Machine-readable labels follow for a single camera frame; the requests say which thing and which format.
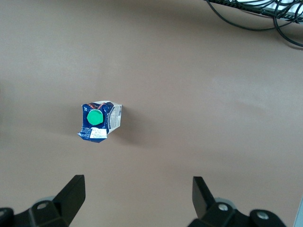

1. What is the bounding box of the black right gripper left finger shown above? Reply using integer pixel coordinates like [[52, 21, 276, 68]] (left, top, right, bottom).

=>
[[0, 175, 85, 227]]

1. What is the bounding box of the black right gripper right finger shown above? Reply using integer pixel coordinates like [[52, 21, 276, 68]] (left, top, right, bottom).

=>
[[189, 176, 285, 227]]

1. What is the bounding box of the blue white milk carton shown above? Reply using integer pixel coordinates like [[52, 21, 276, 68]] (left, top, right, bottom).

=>
[[76, 100, 123, 144]]

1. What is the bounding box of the black looped cable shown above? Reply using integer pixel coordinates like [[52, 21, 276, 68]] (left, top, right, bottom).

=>
[[205, 0, 291, 31]]

